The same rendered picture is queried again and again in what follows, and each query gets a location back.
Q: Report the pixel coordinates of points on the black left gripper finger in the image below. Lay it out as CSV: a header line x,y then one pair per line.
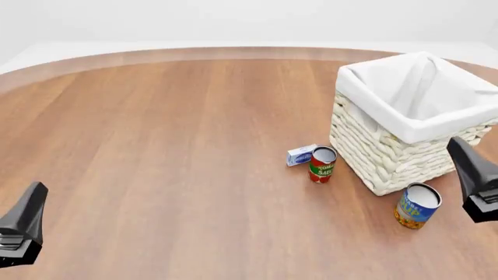
x,y
28,210

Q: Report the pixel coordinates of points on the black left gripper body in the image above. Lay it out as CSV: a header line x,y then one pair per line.
x,y
17,253

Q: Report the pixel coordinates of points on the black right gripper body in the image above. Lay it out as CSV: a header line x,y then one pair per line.
x,y
484,208

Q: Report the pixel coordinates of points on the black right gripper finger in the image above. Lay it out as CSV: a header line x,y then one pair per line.
x,y
472,167

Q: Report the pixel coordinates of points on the alphabet soup tin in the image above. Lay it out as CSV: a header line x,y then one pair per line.
x,y
416,208

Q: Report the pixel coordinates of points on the white wicker basket with liner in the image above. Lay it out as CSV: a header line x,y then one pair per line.
x,y
412,122

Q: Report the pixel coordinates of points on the blue-white cream cheese box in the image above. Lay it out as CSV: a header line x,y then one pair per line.
x,y
300,157

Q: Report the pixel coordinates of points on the tomato sauce tin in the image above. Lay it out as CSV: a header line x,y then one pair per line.
x,y
322,167

